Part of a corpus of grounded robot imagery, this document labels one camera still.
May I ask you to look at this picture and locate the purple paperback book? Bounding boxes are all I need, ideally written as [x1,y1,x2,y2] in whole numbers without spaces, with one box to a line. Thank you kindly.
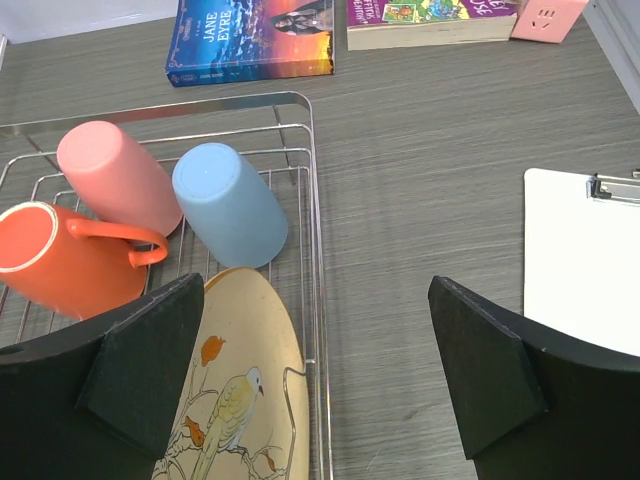
[346,0,518,51]

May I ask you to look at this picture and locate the blue plastic cup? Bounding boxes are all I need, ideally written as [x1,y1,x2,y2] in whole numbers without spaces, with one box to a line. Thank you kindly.
[172,143,289,268]

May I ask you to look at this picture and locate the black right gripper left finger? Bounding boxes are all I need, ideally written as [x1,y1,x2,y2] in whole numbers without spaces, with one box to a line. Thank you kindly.
[1,274,204,479]

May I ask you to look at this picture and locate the pink plastic cup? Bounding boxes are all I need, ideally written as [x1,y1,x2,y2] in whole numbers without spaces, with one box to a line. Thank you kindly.
[56,121,183,237]

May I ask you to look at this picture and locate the white clipboard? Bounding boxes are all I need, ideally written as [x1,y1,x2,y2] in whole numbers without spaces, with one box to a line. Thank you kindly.
[523,168,639,355]

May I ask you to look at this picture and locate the beige bird-painted plate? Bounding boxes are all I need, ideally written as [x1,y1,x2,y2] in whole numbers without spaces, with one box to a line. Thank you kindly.
[152,267,310,479]

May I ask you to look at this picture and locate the metal wire dish rack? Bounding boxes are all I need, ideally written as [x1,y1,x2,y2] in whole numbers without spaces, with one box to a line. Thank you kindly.
[1,92,332,479]

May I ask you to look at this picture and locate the orange ceramic mug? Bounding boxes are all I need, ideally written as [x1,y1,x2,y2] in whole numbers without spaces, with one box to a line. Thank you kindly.
[1,201,169,320]

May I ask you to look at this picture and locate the blue Jane Eyre book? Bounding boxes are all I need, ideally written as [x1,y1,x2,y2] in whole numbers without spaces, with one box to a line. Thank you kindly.
[165,0,334,87]

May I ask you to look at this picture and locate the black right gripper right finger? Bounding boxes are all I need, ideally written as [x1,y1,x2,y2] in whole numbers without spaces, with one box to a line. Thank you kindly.
[428,276,639,479]

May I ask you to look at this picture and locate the pink cube power socket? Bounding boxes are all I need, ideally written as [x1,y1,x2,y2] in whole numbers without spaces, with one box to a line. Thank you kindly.
[511,0,588,44]

